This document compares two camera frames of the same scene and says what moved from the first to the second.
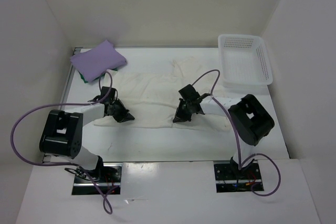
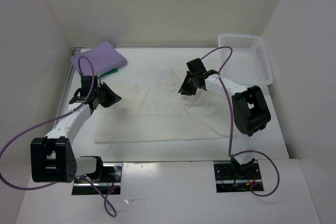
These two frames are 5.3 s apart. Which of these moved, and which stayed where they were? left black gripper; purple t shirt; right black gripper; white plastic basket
Moved: left black gripper; right black gripper
Stayed: purple t shirt; white plastic basket
